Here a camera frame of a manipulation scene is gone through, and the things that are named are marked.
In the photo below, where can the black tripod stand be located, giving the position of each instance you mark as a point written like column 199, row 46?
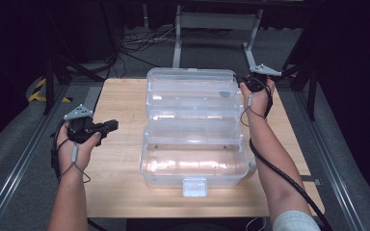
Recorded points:
column 49, row 83
column 311, row 89

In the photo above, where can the yellow black hazard tape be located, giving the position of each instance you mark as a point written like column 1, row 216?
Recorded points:
column 40, row 85

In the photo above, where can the clear plastic storage box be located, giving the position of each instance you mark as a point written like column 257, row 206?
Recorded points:
column 192, row 128

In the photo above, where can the person's right hand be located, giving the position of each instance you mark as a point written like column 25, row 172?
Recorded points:
column 259, row 102

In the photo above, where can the aluminium floor rail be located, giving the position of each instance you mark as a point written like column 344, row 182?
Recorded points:
column 334, row 179
column 16, row 173

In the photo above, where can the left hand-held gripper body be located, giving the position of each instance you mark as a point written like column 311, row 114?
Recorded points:
column 80, row 126

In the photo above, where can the white sleeve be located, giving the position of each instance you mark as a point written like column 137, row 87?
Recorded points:
column 295, row 223

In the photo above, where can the person's left hand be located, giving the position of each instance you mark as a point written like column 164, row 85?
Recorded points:
column 66, row 154

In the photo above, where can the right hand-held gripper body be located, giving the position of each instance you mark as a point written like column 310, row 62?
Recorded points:
column 255, row 82

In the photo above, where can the grey metal stand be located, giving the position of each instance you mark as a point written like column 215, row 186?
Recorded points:
column 216, row 20

